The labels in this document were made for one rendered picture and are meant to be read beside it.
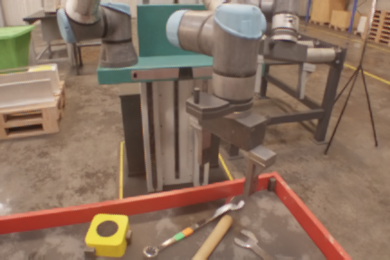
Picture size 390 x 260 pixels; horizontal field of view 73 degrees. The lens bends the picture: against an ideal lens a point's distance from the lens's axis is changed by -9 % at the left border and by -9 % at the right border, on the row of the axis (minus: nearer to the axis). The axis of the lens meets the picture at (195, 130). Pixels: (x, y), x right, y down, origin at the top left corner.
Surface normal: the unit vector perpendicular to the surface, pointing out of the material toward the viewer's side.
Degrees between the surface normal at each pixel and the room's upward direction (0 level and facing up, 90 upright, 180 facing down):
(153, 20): 90
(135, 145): 90
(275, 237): 0
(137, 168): 90
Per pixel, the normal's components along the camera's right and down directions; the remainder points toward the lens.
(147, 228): 0.02, -0.88
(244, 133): -0.77, 0.29
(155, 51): 0.21, 0.47
